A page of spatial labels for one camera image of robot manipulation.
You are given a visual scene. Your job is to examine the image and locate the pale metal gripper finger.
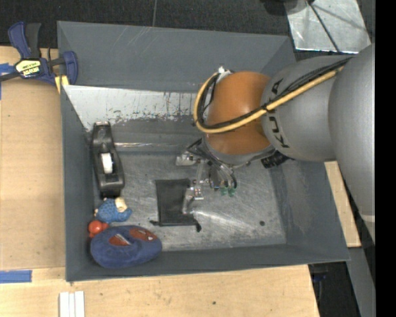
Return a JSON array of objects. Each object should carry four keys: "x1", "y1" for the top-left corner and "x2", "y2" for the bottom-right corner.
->
[
  {"x1": 175, "y1": 153, "x2": 200, "y2": 167},
  {"x1": 182, "y1": 186, "x2": 205, "y2": 215}
]

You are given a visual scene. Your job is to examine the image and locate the black flat square pouch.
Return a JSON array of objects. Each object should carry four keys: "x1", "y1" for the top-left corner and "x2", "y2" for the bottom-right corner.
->
[{"x1": 149, "y1": 178, "x2": 203, "y2": 233}]

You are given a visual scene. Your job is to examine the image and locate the grey metal bin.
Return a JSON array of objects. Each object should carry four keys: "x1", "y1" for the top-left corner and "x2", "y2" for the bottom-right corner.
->
[{"x1": 56, "y1": 20, "x2": 351, "y2": 282}]

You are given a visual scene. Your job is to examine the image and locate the black tape dispenser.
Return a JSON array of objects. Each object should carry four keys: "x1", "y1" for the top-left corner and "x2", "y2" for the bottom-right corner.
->
[{"x1": 91, "y1": 120, "x2": 126, "y2": 198}]

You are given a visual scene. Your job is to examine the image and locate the blue toy animal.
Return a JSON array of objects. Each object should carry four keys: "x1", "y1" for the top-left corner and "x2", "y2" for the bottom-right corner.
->
[{"x1": 94, "y1": 196, "x2": 133, "y2": 225}]

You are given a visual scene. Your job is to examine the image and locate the red-orange toy ball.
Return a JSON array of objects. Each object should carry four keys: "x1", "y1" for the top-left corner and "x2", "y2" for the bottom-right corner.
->
[{"x1": 87, "y1": 219, "x2": 110, "y2": 239}]

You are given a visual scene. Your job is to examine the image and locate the black cylinder on white bracket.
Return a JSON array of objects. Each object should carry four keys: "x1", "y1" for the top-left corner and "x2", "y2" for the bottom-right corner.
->
[{"x1": 260, "y1": 150, "x2": 290, "y2": 170}]

